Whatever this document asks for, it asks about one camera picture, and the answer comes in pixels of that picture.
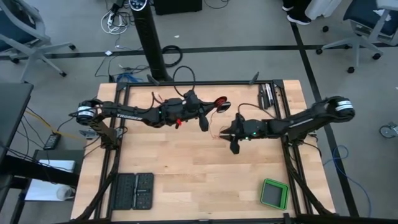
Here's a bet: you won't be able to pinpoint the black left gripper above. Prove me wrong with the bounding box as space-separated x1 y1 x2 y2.
167 90 223 133

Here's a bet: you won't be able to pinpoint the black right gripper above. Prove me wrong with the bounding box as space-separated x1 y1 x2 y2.
219 113 259 156

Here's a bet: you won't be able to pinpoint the black wire spool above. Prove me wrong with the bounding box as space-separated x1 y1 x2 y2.
215 95 232 114

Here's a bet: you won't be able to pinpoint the thin red wire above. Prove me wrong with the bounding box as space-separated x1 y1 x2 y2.
208 96 229 140

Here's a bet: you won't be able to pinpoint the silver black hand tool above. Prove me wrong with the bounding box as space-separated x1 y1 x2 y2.
265 83 276 108

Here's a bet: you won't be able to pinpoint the black spring clamp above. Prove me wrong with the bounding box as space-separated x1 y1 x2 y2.
248 71 261 85
146 73 161 86

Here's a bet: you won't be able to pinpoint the green square tray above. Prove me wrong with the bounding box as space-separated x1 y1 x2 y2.
259 177 290 211

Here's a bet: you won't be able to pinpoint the black tower fan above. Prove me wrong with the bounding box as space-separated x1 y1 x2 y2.
129 0 174 83

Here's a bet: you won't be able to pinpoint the black box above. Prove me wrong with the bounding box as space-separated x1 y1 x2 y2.
154 0 203 16

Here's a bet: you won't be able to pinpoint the open black bit case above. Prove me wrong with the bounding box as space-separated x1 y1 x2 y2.
112 172 155 211

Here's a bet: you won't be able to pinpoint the person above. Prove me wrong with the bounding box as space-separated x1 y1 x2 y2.
281 0 312 26

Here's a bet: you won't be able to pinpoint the white power strip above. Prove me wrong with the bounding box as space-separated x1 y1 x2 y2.
100 8 130 35

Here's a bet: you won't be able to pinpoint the black power brick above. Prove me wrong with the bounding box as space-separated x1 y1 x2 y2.
43 133 62 151

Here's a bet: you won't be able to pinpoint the grey caster wheel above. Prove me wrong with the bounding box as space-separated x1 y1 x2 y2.
379 121 398 139

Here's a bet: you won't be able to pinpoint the white flat box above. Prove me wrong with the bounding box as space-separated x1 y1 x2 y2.
39 159 76 174

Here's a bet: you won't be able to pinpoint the clear plastic cup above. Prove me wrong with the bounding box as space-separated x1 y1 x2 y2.
55 185 76 201

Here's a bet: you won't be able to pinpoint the blue white office chair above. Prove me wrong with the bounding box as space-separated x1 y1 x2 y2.
315 0 398 74

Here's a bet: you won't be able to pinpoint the blue grey office chair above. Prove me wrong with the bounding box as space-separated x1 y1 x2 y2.
0 0 77 78

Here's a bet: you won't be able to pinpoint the white paper sheet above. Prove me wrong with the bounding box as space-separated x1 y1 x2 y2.
24 179 77 202

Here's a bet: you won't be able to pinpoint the black desk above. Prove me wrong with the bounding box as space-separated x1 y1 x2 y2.
0 82 34 164

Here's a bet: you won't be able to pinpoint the black camera cable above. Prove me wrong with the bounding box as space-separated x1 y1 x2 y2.
238 103 276 119

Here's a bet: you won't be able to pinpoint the black cable with red tape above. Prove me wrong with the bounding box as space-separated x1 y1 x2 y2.
150 65 197 110

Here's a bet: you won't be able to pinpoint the black handled pliers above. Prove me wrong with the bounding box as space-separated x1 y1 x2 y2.
257 83 269 110

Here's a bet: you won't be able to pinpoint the coiled black cable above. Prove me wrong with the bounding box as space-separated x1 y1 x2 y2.
161 45 183 68

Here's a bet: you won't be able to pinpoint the tangled blue cable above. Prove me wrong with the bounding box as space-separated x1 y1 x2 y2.
116 72 141 83

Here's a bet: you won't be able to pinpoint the long blue cable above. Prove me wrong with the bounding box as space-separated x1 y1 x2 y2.
322 144 373 218

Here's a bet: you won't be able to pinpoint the yellow cable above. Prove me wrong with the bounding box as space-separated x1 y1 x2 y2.
24 109 87 142

